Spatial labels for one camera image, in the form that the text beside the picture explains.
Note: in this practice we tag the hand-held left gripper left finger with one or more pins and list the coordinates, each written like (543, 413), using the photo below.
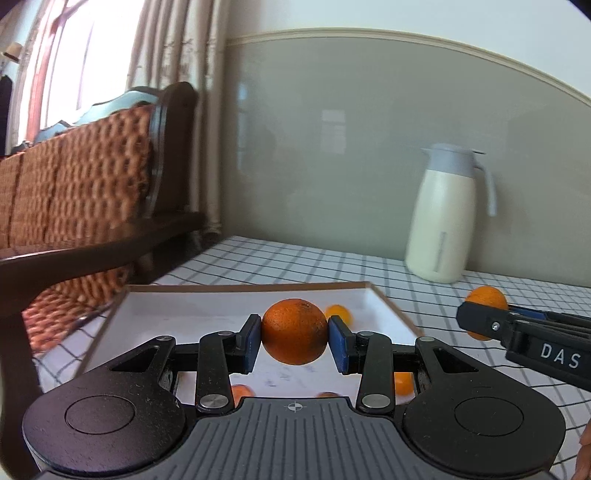
(251, 344)

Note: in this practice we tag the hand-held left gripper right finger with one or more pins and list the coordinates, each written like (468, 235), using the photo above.
(339, 344)

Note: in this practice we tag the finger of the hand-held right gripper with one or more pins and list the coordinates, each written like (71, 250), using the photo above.
(489, 323)
(549, 318)

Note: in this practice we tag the large orange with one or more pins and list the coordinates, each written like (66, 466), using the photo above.
(294, 331)

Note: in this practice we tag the shallow cardboard box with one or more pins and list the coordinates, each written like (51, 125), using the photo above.
(194, 314)

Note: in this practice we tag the person's right forearm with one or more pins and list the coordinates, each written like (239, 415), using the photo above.
(584, 454)

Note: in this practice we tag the cream thermos jug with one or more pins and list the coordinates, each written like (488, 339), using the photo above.
(438, 221)

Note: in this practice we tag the brown woven seat pad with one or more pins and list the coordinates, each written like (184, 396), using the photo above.
(69, 304)

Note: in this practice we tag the brown woven backrest pad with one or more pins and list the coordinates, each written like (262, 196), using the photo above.
(83, 175)

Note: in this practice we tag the beige floral curtain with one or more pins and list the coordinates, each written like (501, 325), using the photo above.
(184, 69)

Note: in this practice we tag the window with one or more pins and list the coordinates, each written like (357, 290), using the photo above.
(74, 69)

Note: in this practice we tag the dark hanging garment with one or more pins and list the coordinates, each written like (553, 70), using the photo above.
(4, 115)

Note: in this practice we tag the beige hat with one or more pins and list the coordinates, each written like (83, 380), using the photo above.
(11, 50)

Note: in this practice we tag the dark wooden sofa frame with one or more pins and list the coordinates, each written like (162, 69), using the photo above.
(92, 249)

